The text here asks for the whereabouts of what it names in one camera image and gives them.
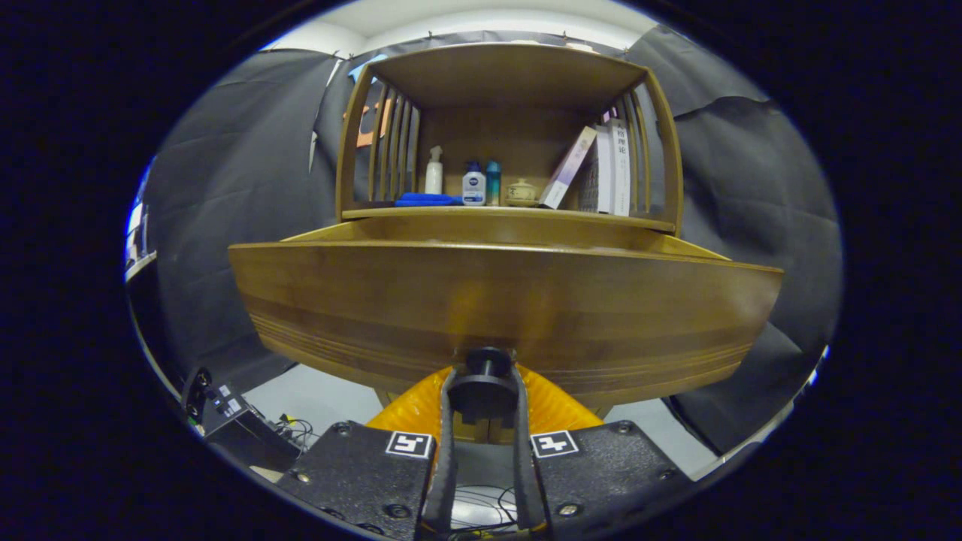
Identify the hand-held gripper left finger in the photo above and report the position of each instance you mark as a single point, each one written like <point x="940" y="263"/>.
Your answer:
<point x="445" y="466"/>

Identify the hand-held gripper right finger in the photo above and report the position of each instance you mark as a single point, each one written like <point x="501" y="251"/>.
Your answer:
<point x="526" y="466"/>

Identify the wooden countertop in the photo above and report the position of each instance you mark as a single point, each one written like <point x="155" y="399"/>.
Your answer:
<point x="488" y="213"/>

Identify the wooden cabinet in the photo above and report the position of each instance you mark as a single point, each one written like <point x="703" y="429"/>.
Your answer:
<point x="511" y="75"/>

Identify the black electronic box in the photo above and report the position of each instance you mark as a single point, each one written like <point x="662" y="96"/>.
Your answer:
<point x="240" y="436"/>

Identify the blue folded cloth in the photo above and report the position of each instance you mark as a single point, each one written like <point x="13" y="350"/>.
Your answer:
<point x="425" y="200"/>

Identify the beige lidded tea cup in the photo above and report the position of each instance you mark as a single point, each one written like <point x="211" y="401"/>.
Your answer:
<point x="521" y="193"/>

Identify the white lotion bottle blue cap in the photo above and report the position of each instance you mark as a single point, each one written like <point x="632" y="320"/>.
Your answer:
<point x="473" y="188"/>

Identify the teal slim bottle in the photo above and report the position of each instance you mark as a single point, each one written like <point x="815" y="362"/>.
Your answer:
<point x="493" y="184"/>

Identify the white pump bottle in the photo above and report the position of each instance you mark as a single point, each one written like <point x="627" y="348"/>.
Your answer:
<point x="434" y="179"/>

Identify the white book patterned cover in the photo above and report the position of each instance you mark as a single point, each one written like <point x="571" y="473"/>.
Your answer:
<point x="594" y="180"/>

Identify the purple book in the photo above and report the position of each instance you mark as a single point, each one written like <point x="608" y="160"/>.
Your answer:
<point x="567" y="169"/>

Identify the white book black title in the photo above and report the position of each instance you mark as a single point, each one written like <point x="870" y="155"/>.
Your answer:
<point x="620" y="173"/>

